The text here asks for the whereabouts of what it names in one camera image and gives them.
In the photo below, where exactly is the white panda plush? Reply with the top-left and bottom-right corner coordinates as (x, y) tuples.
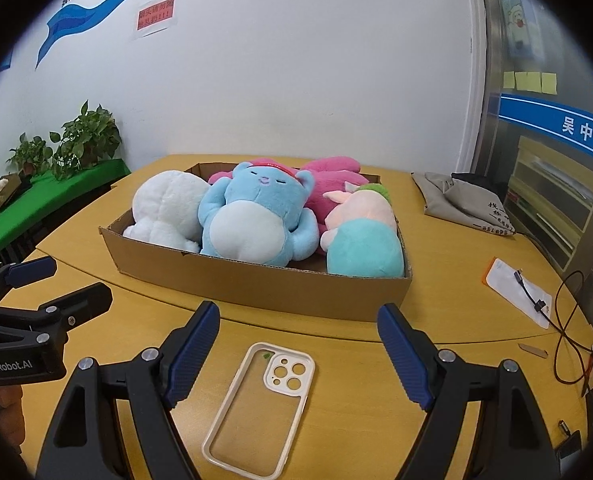
(123, 170), (210, 252)

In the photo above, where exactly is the beige clear phone case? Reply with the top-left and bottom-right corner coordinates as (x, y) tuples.
(202, 342), (316, 479)

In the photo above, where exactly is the light blue plush bear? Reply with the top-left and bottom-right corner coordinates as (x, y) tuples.
(198, 162), (319, 268)

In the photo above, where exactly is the pink pig plush teal shirt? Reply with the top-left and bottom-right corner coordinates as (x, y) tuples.
(320, 182), (406, 278)

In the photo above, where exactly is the pink plush bear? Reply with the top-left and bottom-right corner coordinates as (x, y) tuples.
(199, 157), (368, 232)

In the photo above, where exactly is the person's left hand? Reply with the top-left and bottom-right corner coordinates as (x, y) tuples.
(0, 385), (26, 454)

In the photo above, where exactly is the green table cloth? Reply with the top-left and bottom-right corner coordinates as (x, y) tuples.
(0, 159), (130, 258)

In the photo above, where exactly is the green potted plant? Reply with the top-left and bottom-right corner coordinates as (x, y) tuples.
(6, 132), (54, 177)
(49, 101), (122, 180)

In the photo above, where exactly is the white paper sheet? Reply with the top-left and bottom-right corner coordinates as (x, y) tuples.
(483, 258), (553, 330)

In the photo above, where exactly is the brown cardboard box tray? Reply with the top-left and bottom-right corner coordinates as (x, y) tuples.
(99, 160), (413, 323)

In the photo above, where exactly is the yellow wooden shelf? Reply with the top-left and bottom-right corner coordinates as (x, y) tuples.
(505, 136), (593, 275)

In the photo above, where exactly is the grey cloth bag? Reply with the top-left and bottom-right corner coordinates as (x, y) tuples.
(411, 172), (515, 236)

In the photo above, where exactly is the blue window banner strip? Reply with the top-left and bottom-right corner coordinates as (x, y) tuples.
(498, 93), (593, 157)

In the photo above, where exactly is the yellow sticky notes row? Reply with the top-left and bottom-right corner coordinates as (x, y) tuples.
(502, 72), (558, 96)

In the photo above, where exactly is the blue cartoon poster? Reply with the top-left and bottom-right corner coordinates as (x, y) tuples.
(501, 0), (535, 58)

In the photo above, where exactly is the red wall notice sign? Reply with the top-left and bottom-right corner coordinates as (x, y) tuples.
(136, 0), (176, 34)

